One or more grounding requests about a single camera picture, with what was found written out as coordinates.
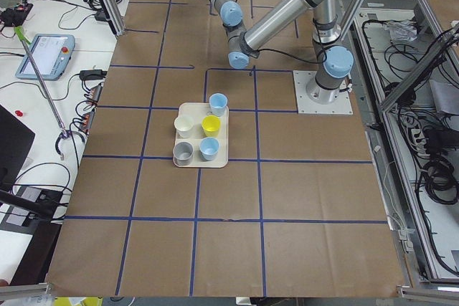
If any light blue cup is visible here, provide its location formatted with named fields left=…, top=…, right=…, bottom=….
left=209, top=92, right=228, bottom=117
left=199, top=137, right=219, bottom=161

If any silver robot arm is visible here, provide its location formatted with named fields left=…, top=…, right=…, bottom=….
left=209, top=0, right=354, bottom=104

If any yellow plastic cup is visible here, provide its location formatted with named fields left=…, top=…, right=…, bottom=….
left=202, top=115, right=221, bottom=138

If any cream white plastic cup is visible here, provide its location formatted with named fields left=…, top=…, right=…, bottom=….
left=174, top=115, right=194, bottom=138

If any light blue cup front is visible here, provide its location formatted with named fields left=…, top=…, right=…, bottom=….
left=199, top=137, right=219, bottom=161

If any grey plastic cup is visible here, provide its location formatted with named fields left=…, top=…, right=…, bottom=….
left=173, top=141, right=194, bottom=167

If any cream plastic tray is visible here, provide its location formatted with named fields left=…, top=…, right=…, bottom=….
left=174, top=102, right=229, bottom=168

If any blue teach pendant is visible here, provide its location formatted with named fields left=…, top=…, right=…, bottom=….
left=28, top=34, right=75, bottom=81

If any silver reacher grabber stick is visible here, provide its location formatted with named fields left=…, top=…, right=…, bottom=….
left=14, top=26, right=86, bottom=163

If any black laptop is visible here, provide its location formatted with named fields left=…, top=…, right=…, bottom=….
left=0, top=106, right=35, bottom=191

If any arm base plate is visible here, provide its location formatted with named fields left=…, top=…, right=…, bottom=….
left=293, top=70, right=353, bottom=115

